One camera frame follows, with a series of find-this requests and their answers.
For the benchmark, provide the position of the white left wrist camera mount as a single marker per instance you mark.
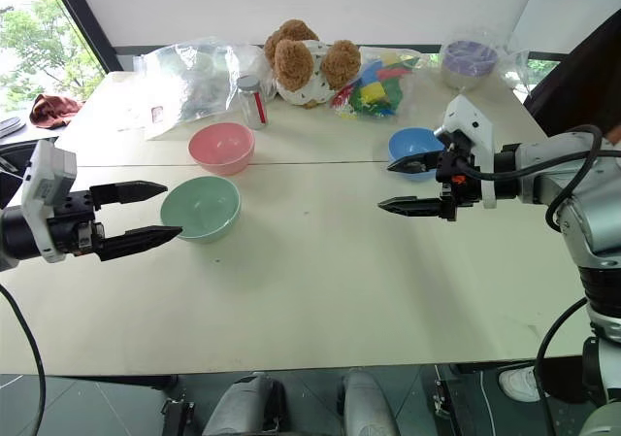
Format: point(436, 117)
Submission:
point(46, 178)

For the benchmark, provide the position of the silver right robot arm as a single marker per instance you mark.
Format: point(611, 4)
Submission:
point(548, 164)

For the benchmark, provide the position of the purple and white container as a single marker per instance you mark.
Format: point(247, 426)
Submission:
point(470, 62)

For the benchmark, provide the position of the dark flat object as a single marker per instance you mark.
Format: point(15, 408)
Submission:
point(9, 126)

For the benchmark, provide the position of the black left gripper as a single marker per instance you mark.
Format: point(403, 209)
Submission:
point(73, 222)

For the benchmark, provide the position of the large clear plastic bag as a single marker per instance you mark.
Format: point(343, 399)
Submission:
point(194, 81)

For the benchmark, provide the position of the bag of coloured blocks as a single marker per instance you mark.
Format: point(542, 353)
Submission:
point(373, 91)

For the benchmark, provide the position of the glass jar with grey lid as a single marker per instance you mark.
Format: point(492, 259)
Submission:
point(252, 106)

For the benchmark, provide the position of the black window frame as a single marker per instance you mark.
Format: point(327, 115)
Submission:
point(82, 13)

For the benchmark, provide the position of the black metal bracket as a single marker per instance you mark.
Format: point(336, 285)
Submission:
point(448, 402)
point(177, 414)

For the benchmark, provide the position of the green bowl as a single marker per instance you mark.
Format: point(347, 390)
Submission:
point(200, 209)

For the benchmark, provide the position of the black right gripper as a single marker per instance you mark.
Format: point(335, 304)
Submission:
point(456, 188)

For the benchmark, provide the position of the reddish brown cloth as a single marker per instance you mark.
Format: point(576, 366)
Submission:
point(51, 110)

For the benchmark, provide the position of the blue bowl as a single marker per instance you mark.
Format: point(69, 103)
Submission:
point(412, 142)

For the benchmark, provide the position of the clear bag around purple container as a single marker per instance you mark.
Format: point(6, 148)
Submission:
point(509, 62)

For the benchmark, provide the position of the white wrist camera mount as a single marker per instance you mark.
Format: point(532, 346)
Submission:
point(468, 120)
point(46, 178)

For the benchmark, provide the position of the pink red bowl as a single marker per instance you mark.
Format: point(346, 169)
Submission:
point(221, 147)

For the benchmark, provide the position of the white shoe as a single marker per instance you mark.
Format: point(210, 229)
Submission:
point(518, 385)

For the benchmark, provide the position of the brown teddy bear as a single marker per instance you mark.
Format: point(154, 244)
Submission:
point(301, 57)

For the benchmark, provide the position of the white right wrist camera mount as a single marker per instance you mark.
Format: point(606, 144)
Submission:
point(468, 120)

